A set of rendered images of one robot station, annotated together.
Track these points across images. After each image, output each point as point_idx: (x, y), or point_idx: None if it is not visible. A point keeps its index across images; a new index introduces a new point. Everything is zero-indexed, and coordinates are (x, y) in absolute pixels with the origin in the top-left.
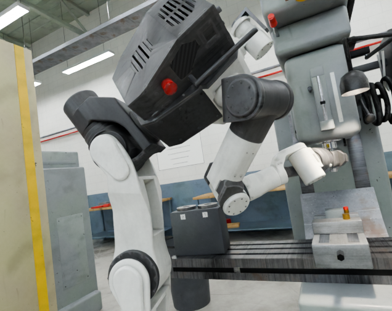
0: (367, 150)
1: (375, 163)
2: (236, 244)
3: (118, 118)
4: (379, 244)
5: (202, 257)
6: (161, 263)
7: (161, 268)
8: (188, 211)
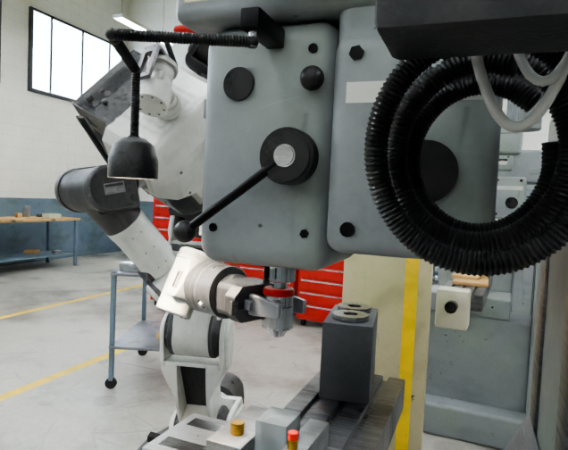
0: None
1: None
2: (373, 411)
3: None
4: None
5: (312, 384)
6: (180, 329)
7: (179, 334)
8: (330, 311)
